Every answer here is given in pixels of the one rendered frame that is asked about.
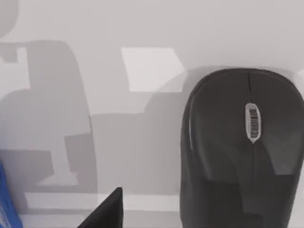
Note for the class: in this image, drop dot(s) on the blue mat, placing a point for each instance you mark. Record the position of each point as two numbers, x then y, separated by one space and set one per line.
6 204

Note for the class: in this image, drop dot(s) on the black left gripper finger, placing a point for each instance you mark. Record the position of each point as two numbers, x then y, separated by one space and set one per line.
111 211

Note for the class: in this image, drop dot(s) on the black computer mouse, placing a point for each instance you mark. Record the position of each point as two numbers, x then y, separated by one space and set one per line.
237 154

